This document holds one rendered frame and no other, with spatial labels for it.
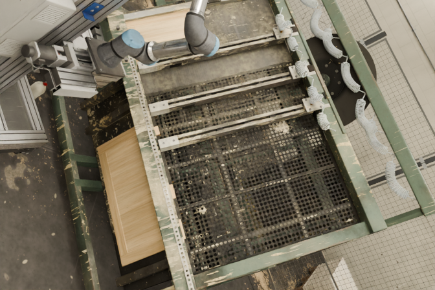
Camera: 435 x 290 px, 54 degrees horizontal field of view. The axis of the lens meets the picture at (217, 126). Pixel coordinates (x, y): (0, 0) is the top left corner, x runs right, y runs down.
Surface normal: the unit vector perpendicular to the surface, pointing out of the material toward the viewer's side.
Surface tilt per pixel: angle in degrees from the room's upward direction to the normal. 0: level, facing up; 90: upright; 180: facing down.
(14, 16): 90
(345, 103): 90
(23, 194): 0
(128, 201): 90
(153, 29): 54
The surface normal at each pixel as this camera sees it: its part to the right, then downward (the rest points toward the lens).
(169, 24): 0.08, -0.39
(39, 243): 0.82, -0.42
